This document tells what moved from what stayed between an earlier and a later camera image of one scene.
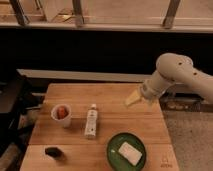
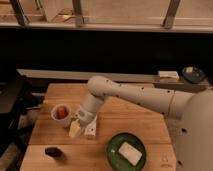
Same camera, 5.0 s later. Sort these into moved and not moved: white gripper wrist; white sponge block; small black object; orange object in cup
Moved: white gripper wrist
Not moved: orange object in cup; small black object; white sponge block
